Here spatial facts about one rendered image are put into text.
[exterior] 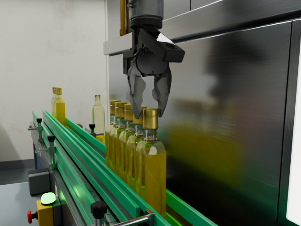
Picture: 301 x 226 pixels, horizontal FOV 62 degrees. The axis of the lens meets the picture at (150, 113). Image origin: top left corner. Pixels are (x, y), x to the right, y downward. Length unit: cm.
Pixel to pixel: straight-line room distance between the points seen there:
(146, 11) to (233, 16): 18
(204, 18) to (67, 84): 317
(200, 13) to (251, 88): 23
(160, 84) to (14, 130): 335
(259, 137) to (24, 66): 343
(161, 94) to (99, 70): 316
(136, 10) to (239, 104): 28
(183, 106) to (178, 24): 22
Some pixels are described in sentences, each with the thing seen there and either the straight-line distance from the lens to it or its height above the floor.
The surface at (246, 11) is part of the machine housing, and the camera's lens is 55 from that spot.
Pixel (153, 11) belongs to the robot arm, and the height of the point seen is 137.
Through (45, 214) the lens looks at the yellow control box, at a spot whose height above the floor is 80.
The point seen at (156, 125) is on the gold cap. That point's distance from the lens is 56.
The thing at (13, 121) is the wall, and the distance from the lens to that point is 380.
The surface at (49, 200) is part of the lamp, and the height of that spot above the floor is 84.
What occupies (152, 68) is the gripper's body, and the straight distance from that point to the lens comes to 55.
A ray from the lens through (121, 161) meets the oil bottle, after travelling 69.
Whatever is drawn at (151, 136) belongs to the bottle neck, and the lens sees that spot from 56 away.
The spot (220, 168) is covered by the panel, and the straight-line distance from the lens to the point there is 59.
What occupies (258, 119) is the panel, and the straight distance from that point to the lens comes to 50.
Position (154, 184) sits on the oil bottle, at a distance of 58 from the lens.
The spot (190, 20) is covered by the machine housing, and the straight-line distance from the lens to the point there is 67.
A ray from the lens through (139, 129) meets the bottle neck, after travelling 61.
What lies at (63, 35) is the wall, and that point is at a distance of 372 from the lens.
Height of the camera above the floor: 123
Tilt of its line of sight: 8 degrees down
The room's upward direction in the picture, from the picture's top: straight up
